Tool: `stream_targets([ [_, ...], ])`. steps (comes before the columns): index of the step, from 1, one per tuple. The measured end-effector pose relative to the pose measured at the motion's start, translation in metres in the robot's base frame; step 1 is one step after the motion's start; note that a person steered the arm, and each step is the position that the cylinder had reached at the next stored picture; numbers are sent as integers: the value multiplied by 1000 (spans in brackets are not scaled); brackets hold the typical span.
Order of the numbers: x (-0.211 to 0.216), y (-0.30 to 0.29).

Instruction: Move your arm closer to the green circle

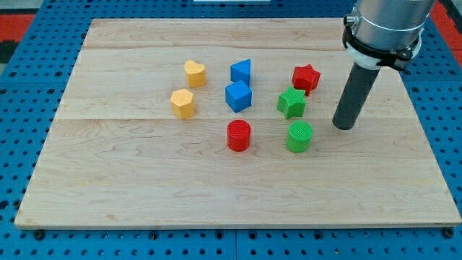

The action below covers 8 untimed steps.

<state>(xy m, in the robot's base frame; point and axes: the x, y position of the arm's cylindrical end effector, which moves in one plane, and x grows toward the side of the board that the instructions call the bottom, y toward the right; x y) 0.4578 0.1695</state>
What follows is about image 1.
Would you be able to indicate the green cylinder block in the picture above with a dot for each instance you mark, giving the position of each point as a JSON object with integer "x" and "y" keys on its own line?
{"x": 298, "y": 136}

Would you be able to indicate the blue cube block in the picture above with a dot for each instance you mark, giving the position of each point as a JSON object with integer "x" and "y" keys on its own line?
{"x": 238, "y": 96}

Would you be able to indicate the green star block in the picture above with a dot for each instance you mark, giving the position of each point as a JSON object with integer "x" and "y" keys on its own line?
{"x": 291, "y": 103}

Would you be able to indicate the red cylinder block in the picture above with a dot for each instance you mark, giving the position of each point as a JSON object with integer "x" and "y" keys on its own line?
{"x": 238, "y": 135}

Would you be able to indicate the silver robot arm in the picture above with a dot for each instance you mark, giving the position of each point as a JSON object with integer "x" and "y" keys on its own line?
{"x": 379, "y": 33}

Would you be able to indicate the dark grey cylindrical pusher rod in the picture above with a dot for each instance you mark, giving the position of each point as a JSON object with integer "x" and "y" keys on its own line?
{"x": 354, "y": 95}

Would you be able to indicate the yellow heart block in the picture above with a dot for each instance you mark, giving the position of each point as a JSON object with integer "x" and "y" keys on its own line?
{"x": 195, "y": 74}

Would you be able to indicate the wooden board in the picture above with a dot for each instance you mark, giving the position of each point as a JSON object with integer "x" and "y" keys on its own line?
{"x": 117, "y": 158}

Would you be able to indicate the yellow hexagon block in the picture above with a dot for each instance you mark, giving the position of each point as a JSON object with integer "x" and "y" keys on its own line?
{"x": 183, "y": 104}

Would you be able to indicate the red star block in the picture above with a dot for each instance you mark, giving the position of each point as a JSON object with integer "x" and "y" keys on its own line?
{"x": 305, "y": 78}

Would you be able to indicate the blue triangle block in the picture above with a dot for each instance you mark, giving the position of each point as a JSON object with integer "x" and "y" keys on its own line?
{"x": 240, "y": 71}

